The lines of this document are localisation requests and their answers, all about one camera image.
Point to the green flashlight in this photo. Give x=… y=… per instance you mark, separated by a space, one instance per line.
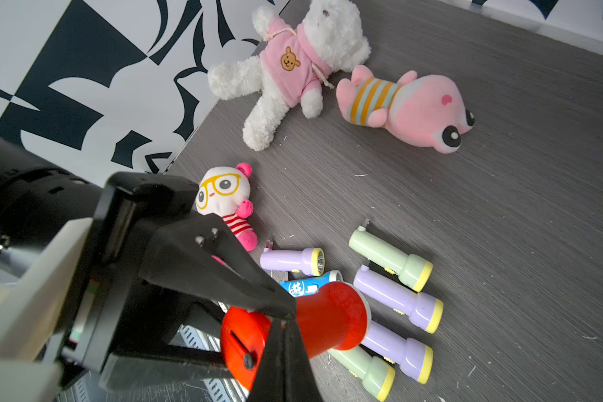
x=412 y=270
x=376 y=374

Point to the purple flashlight middle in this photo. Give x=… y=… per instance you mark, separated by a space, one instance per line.
x=414 y=358

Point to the glasses doll plush toy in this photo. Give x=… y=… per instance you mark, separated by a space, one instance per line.
x=226 y=191

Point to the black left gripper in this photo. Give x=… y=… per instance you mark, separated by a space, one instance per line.
x=150 y=263

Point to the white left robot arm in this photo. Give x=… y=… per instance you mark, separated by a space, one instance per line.
x=37 y=198

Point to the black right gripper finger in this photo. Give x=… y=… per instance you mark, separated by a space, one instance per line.
x=285 y=373

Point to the purple flashlight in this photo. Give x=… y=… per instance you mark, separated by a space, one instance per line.
x=310 y=261
x=423 y=310
x=414 y=358

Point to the purple flashlight upper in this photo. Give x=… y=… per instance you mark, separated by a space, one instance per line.
x=423 y=310

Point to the pink striped plush toy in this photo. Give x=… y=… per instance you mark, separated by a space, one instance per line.
x=425 y=111

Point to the white teddy pink shirt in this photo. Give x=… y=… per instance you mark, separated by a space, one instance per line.
x=294 y=67

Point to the blue flashlight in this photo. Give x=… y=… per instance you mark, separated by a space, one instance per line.
x=310 y=285

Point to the purple flashlight left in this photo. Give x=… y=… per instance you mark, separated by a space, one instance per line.
x=310 y=261

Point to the red flashlight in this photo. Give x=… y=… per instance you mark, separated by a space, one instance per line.
x=336 y=317

